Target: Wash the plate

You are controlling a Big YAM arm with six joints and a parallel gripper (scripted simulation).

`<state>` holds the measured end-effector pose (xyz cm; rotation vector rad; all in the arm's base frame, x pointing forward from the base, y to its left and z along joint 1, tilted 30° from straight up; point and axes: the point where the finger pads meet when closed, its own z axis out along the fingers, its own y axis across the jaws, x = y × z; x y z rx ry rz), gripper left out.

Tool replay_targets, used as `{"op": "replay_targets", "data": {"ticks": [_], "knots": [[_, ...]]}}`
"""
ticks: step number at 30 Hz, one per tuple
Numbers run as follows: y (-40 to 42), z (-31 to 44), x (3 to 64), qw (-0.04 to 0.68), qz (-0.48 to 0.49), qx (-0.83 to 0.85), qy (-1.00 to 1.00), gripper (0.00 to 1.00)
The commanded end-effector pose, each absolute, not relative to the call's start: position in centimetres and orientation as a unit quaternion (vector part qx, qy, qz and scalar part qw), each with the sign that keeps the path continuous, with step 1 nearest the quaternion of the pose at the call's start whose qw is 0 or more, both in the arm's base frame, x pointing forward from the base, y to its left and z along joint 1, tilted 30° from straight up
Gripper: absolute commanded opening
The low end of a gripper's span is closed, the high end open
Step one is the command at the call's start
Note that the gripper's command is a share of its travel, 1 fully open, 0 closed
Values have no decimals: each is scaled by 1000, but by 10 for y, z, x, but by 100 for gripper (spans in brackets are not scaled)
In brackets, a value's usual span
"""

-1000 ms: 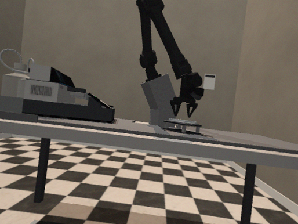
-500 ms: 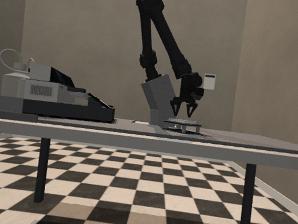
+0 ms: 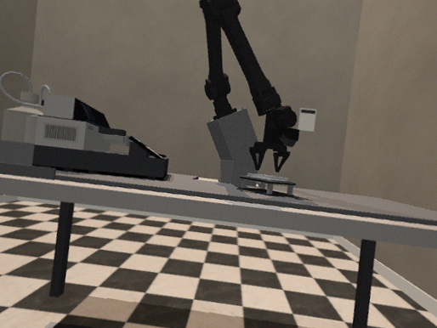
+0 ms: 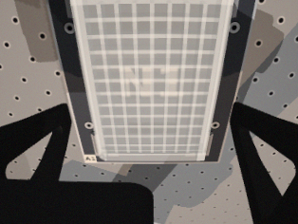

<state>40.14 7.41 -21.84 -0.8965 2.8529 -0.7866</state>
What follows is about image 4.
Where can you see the black plate nest marked n1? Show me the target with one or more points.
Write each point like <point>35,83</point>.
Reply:
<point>61,20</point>

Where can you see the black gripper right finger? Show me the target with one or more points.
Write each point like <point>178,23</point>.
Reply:
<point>267,204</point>

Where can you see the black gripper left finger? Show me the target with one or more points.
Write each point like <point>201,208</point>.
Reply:
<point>17,137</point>

